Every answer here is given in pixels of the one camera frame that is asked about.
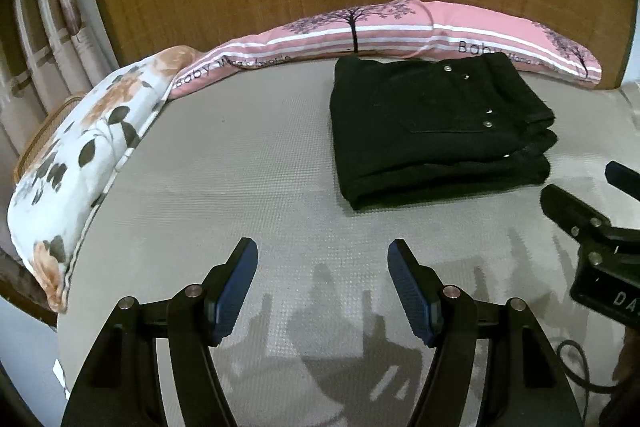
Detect right hand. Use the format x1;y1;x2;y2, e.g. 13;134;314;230
612;327;640;383

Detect black pants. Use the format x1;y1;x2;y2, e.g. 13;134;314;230
330;52;558;210

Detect pink striped tree pillow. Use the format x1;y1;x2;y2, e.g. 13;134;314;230
170;0;602;98

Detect white curtain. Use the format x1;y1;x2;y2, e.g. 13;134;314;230
1;0;117;165

